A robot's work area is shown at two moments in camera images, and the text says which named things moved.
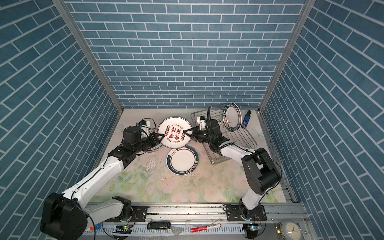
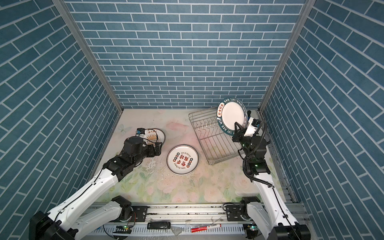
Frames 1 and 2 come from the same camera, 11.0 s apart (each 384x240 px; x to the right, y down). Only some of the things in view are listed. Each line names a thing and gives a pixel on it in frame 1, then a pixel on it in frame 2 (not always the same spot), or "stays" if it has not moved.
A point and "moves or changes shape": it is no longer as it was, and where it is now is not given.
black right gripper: [198, 134] to [238, 135]
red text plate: [173, 128] to [182, 159]
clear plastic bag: [176, 230] stays
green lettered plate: [232, 117] moves or changes shape
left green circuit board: [123, 229] stays
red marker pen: [205, 228] stays
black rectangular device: [158, 225] stays
